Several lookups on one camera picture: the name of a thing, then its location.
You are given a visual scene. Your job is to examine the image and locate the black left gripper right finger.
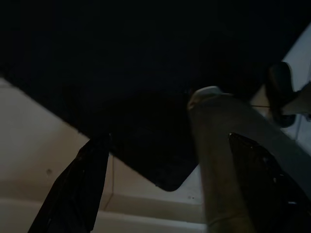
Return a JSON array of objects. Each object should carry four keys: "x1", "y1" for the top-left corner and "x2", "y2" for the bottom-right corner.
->
[{"x1": 228, "y1": 132, "x2": 311, "y2": 233}]

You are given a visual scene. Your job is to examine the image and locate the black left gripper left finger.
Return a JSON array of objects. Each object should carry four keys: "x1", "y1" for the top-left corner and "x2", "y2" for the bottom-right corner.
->
[{"x1": 28, "y1": 133, "x2": 111, "y2": 233}]

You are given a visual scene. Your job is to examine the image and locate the black doormat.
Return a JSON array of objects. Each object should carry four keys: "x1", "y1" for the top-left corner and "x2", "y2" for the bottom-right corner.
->
[{"x1": 0, "y1": 0, "x2": 311, "y2": 192}]

